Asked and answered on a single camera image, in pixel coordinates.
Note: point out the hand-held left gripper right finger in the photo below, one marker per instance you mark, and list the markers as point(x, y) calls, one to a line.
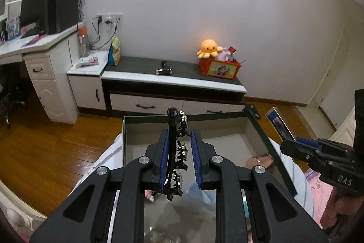
point(196, 163)

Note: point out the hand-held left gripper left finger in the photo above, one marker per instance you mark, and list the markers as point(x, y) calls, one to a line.
point(163, 163)

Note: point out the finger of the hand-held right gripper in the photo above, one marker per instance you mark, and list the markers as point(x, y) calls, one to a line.
point(308, 141)
point(295, 150)

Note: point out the pink box with black rim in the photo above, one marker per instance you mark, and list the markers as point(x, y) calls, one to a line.
point(142, 143)

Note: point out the gold edged rectangular mirror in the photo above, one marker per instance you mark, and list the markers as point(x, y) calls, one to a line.
point(280, 125)

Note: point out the rose gold cup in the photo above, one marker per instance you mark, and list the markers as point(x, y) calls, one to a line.
point(260, 161)

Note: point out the black jeweled hair clip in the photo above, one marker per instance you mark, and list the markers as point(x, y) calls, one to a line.
point(173, 123)

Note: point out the person's right hand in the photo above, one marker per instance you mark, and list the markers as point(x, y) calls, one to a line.
point(345, 208)

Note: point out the clear plastic bag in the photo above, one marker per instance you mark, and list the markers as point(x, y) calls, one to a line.
point(182, 220)

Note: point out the white door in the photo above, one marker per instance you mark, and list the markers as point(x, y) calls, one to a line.
point(335, 89)

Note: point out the small black silver device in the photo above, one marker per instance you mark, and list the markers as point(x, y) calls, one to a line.
point(164, 70)

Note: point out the red printed toy box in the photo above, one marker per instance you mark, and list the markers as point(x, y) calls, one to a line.
point(220, 69)

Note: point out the low cabinet with black top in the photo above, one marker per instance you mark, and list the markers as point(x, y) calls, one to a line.
point(142, 66)

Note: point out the white nightstand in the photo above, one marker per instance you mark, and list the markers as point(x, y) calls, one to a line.
point(85, 89)

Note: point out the purple plush toy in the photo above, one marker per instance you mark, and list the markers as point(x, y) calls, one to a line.
point(223, 54)

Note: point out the orange octopus plush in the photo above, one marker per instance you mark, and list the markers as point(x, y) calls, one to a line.
point(209, 48)

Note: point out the small red packet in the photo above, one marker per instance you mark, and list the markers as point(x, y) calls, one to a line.
point(231, 50)

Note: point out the blue yellow snack bag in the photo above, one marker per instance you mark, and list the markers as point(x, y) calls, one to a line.
point(114, 52)

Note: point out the packet of pens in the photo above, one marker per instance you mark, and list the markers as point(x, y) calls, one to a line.
point(86, 62)

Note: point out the white desk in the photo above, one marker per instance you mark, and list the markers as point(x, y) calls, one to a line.
point(54, 83)

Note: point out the bottle with orange cap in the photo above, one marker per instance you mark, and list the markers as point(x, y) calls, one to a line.
point(84, 43)

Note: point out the black office chair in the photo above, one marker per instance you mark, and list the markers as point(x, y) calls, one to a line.
point(8, 100)

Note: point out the black computer tower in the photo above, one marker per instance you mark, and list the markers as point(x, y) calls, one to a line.
point(64, 9)

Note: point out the black keyboard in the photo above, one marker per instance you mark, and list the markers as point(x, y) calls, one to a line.
point(31, 33)

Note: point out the blue white package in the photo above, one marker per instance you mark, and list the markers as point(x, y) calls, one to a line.
point(13, 28)

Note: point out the black computer monitor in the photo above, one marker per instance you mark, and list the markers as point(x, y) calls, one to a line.
point(34, 8)

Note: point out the white wall outlet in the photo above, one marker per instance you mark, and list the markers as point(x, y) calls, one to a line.
point(111, 16)

